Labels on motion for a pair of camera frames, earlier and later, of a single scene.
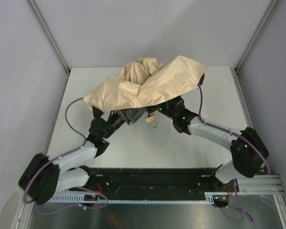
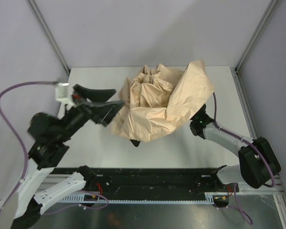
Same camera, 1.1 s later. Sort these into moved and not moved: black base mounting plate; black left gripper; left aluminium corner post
Moved: black left gripper
Not moved: left aluminium corner post; black base mounting plate
